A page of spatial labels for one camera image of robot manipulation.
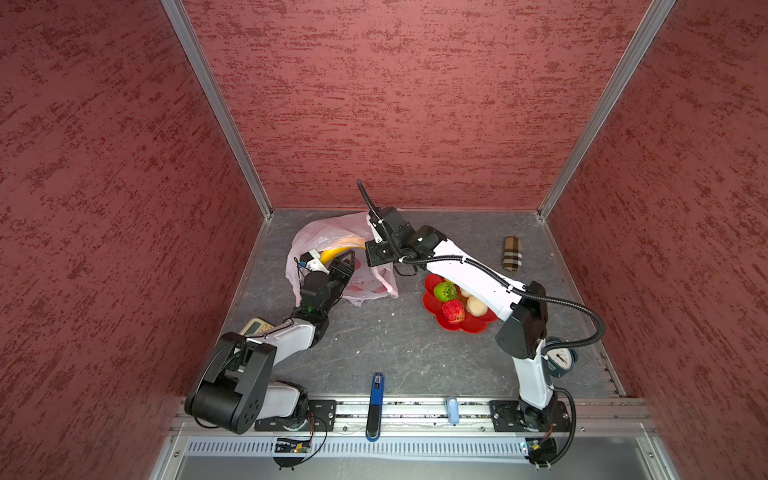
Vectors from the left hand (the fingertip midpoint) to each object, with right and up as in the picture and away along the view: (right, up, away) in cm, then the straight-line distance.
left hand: (355, 258), depth 86 cm
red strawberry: (+29, -16, +2) cm, 34 cm away
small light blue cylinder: (+26, -38, -13) cm, 48 cm away
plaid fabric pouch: (+54, 0, +19) cm, 58 cm away
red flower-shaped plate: (+24, -15, +3) cm, 28 cm away
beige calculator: (-30, -21, +2) cm, 36 cm away
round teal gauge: (+57, -28, -6) cm, 64 cm away
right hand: (+5, +1, -4) cm, 6 cm away
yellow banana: (-7, +1, -3) cm, 7 cm away
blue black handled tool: (+6, -41, -11) cm, 43 cm away
